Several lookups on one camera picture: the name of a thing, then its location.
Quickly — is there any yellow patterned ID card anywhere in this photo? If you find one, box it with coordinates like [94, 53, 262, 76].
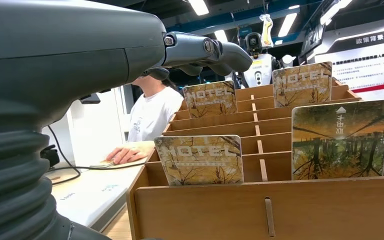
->
[90, 159, 117, 169]

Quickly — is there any key card tree print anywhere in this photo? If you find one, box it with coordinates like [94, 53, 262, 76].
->
[291, 99, 384, 181]

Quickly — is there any grey white card reader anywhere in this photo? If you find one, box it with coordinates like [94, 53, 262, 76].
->
[52, 178, 131, 233]

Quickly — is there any long black cable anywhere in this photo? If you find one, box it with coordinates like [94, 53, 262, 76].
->
[46, 125, 148, 186]

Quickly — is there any ceiling light panel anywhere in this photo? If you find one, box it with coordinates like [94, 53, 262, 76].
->
[214, 29, 229, 44]
[277, 12, 298, 38]
[319, 0, 354, 26]
[187, 0, 210, 17]

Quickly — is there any wooden slotted card organizer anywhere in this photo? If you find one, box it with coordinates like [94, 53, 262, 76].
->
[126, 77, 384, 240]

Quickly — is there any person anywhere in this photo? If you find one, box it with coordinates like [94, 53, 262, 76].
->
[105, 74, 185, 166]

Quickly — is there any humanoid robot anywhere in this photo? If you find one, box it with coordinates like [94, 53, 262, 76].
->
[241, 31, 297, 89]

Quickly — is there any key card MOTEL print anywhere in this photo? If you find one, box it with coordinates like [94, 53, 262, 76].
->
[153, 134, 245, 187]
[272, 61, 333, 109]
[182, 80, 239, 119]

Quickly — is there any hanging yellow white strap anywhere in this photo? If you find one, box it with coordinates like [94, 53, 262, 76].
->
[259, 13, 275, 48]

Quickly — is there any white counter box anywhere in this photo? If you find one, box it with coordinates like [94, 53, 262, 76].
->
[42, 85, 131, 167]

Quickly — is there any white wall information board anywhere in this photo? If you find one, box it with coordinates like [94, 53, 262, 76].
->
[314, 24, 384, 104]

